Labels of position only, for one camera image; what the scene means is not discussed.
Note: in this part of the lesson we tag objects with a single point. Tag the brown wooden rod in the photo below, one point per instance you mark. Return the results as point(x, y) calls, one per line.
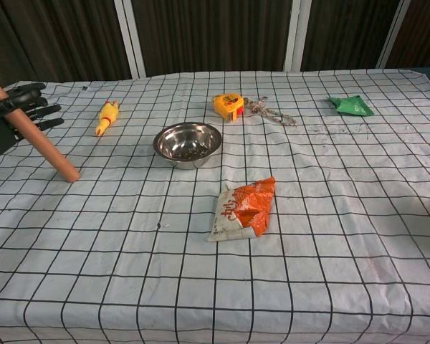
point(39, 139)

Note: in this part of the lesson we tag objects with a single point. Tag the white black checked tablecloth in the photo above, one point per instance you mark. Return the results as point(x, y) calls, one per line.
point(215, 279)

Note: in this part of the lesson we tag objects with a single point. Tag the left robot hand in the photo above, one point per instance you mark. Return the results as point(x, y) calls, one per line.
point(0, 118)

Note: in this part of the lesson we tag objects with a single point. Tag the orange white snack bag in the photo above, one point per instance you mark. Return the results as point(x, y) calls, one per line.
point(249, 211)

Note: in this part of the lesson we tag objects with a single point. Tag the stainless steel bowl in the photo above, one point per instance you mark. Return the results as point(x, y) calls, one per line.
point(188, 143)

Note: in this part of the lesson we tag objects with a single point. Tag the white frame post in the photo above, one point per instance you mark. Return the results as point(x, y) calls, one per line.
point(130, 36)
point(392, 36)
point(296, 32)

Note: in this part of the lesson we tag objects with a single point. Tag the yellow rubber chicken toy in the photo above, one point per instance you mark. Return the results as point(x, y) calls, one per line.
point(107, 116)

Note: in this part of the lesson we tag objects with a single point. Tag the green snack packet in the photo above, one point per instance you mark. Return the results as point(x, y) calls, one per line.
point(351, 105)

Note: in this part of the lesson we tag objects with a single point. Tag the yellow tape measure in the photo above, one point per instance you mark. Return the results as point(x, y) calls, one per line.
point(228, 105)

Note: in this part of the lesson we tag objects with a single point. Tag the dark brown curtain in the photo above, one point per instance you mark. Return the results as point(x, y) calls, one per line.
point(215, 32)

